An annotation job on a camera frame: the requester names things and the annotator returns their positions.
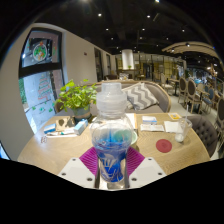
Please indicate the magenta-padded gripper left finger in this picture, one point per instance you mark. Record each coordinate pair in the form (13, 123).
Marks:
(75, 171)

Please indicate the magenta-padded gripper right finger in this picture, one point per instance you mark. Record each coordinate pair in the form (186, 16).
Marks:
(148, 171)

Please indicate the clear bottle with blue label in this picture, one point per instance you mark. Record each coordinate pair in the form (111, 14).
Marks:
(111, 140)

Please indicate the flat round red coaster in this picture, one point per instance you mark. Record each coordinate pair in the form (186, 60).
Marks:
(164, 145)

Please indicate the white leaflet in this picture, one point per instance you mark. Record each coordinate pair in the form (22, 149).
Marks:
(151, 127)

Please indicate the light blue tissue box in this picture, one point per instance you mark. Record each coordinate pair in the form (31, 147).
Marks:
(81, 126)

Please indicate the brown card stand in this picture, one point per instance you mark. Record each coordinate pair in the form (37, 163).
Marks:
(63, 123)

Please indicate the white paper napkin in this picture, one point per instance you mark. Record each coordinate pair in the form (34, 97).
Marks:
(170, 126)

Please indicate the small blue white box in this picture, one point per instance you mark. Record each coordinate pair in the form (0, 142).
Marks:
(49, 128)

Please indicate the clear plastic cup with straw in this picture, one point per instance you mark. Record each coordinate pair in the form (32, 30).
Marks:
(181, 133)

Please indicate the blue and white packet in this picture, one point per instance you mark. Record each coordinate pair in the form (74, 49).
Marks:
(149, 119)

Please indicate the yellow card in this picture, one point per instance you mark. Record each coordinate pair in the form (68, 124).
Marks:
(174, 116)

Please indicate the grey tufted chair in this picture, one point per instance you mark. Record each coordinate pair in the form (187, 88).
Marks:
(203, 133)

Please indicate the green potted plant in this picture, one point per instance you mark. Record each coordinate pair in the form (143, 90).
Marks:
(76, 96)

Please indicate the grey white chevron pillow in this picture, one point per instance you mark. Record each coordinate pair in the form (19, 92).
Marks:
(141, 96)

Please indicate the grey curved sofa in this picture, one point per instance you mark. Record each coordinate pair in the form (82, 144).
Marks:
(161, 96)

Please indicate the window with painted decorations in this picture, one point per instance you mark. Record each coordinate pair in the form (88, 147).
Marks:
(41, 90)

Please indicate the group of dining chairs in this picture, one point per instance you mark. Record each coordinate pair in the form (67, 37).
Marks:
(190, 88)

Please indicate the white round pillar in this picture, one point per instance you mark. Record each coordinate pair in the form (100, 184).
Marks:
(127, 59)

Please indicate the group of ceiling lights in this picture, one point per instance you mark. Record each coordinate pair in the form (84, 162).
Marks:
(99, 14)

